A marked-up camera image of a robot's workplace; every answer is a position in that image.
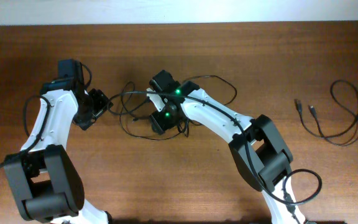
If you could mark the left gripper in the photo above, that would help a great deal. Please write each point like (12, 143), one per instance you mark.
(103, 102)

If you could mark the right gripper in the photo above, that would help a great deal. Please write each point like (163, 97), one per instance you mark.
(159, 123)

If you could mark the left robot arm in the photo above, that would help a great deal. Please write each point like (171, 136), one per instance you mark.
(43, 180)

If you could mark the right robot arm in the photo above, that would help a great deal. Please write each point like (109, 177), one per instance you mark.
(261, 155)

